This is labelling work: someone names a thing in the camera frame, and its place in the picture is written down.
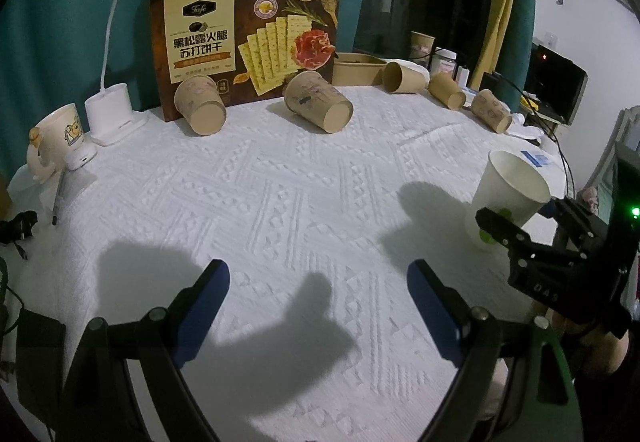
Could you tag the black rectangular box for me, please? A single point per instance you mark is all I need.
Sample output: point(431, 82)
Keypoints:
point(40, 357)

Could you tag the white textured tablecloth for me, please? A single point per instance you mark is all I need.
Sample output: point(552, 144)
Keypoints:
point(280, 202)

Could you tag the white desk lamp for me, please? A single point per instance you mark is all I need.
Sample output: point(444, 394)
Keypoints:
point(112, 111)

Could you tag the black pen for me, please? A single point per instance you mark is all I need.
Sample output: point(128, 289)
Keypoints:
point(58, 197)

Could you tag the cream cartoon mug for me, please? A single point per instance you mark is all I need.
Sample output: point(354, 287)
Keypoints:
point(52, 139)

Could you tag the teal curtain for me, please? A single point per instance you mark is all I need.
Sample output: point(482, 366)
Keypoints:
point(55, 31)

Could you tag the black monitor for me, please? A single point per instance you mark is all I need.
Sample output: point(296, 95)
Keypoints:
point(557, 81)

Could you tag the person's right hand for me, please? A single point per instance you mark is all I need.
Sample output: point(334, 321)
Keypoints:
point(597, 347)

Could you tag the brown cracker box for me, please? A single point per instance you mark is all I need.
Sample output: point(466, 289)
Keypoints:
point(250, 36)

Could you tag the black power plug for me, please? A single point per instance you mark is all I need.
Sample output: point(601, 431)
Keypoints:
point(17, 228)

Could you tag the blue and white packet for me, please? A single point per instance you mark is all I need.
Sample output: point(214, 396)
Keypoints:
point(535, 156)

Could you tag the clear jar with white lid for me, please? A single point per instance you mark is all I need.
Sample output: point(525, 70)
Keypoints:
point(444, 64)

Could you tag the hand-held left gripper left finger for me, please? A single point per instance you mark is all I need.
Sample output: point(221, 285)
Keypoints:
point(202, 307)

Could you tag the brown paper cup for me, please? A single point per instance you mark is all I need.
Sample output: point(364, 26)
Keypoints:
point(200, 104)
point(320, 101)
point(402, 76)
point(446, 90)
point(422, 46)
point(491, 110)

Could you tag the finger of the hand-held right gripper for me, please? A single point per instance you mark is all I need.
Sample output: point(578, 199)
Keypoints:
point(500, 227)
point(570, 214)

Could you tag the yellow curtain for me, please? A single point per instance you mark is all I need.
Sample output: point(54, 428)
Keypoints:
point(500, 1)

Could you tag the brown paper bowl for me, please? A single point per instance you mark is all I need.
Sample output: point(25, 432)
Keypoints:
point(357, 69)

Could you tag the small white round device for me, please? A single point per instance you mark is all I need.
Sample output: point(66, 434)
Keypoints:
point(81, 156)

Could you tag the white paper cup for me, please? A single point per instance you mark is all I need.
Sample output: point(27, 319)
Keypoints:
point(507, 189)

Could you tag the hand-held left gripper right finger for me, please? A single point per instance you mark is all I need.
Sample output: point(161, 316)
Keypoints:
point(432, 317)

